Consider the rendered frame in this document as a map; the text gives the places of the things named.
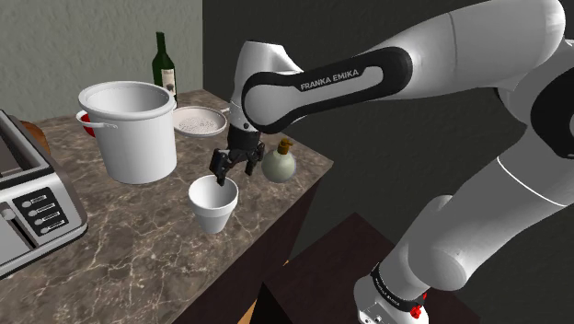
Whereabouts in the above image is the brown bread loaf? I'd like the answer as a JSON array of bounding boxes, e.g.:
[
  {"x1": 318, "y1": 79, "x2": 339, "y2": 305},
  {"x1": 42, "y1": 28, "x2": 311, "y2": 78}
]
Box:
[{"x1": 19, "y1": 120, "x2": 52, "y2": 156}]

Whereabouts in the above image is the white foam cup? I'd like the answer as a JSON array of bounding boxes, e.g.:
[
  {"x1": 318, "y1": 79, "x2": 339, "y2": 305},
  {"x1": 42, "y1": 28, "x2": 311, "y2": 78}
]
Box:
[{"x1": 188, "y1": 174, "x2": 240, "y2": 236}]

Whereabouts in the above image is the large white pot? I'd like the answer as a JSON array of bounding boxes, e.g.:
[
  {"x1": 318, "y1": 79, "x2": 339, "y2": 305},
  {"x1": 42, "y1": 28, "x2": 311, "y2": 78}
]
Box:
[{"x1": 77, "y1": 80, "x2": 178, "y2": 186}]

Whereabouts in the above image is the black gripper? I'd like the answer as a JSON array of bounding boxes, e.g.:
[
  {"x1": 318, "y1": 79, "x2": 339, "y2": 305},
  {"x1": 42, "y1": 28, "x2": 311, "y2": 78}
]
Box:
[{"x1": 208, "y1": 123, "x2": 266, "y2": 188}]

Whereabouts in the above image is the silver toaster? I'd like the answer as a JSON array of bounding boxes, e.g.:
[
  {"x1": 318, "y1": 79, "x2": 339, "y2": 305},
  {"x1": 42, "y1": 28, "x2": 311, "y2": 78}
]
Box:
[{"x1": 0, "y1": 109, "x2": 89, "y2": 280}]

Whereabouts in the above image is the dark robot stand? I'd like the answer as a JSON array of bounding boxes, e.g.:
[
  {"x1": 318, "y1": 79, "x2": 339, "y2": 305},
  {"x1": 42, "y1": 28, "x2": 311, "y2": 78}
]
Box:
[{"x1": 256, "y1": 212, "x2": 482, "y2": 324}]

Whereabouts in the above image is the green wine bottle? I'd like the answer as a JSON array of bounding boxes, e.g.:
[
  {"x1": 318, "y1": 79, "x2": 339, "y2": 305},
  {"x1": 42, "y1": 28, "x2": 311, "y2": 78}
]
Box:
[{"x1": 151, "y1": 30, "x2": 178, "y2": 105}]

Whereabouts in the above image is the white strainer pan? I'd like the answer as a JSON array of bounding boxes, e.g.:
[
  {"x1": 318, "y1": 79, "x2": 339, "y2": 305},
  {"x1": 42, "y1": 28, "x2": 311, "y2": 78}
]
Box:
[{"x1": 172, "y1": 105, "x2": 231, "y2": 138}]

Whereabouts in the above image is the round pale flask with cork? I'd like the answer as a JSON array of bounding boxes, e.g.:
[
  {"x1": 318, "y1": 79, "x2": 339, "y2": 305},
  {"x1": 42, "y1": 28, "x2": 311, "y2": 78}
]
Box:
[{"x1": 261, "y1": 138, "x2": 297, "y2": 184}]

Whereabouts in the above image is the red bowl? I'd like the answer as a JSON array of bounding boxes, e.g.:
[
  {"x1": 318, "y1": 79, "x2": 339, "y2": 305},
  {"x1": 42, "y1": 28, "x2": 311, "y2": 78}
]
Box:
[{"x1": 75, "y1": 110, "x2": 98, "y2": 138}]

